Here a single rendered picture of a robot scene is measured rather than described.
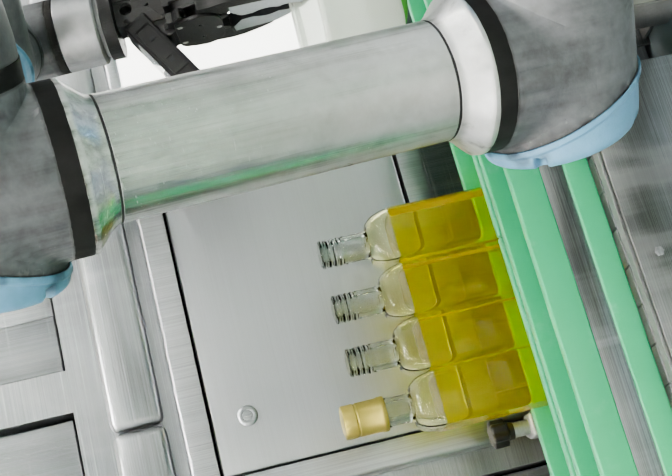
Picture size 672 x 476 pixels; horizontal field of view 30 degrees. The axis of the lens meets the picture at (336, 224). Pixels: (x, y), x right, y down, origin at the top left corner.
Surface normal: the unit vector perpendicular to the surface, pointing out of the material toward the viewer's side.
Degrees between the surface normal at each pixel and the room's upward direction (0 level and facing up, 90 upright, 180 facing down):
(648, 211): 90
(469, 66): 55
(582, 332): 90
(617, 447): 90
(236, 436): 90
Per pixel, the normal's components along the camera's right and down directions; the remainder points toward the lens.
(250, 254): 0.06, -0.33
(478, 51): -0.49, 0.04
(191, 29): 0.24, 0.95
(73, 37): 0.09, 0.27
